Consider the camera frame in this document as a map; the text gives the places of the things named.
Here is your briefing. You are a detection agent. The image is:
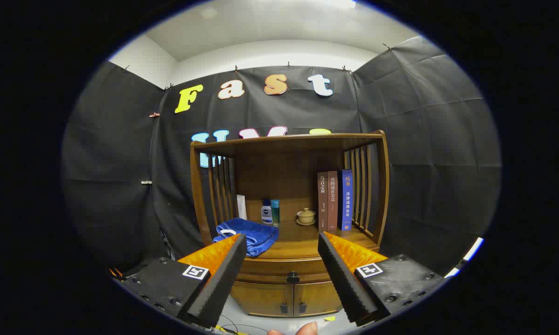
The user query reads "blue book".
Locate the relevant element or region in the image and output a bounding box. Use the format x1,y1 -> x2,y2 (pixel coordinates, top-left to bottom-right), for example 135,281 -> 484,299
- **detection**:
338,169 -> 353,231

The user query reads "wooden countertop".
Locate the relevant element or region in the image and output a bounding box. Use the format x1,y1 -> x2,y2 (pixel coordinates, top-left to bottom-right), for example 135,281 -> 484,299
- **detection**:
212,219 -> 380,261

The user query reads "folded blue towel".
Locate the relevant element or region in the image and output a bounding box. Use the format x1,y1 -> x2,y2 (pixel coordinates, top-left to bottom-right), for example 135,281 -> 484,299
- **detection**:
213,218 -> 280,257

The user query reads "dark brown book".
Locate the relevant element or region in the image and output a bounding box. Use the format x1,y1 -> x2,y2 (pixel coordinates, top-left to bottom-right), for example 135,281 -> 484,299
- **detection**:
317,172 -> 329,232

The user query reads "wooden drawer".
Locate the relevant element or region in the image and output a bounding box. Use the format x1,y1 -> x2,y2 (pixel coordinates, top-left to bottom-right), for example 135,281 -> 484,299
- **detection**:
233,257 -> 338,285

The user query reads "wooden cabinet door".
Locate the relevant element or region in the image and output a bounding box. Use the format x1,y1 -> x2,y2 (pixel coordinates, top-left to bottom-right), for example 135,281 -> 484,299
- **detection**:
293,281 -> 343,317
230,281 -> 294,318

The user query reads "beige lidded teacup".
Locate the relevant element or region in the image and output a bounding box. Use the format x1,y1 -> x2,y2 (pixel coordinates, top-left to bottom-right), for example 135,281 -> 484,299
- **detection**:
296,208 -> 316,227

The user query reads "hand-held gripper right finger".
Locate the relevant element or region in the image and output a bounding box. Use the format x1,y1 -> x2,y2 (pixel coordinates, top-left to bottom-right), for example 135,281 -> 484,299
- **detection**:
317,232 -> 447,327

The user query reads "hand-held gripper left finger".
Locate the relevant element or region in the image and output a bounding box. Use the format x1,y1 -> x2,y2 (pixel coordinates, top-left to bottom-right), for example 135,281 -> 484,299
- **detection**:
120,234 -> 248,329

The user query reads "reddish brown book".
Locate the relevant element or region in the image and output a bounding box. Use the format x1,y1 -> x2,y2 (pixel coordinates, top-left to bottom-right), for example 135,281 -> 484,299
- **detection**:
327,170 -> 339,231

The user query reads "wooden cabinet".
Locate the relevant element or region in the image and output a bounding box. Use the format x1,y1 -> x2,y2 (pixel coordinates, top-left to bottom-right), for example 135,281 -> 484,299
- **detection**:
190,130 -> 391,318

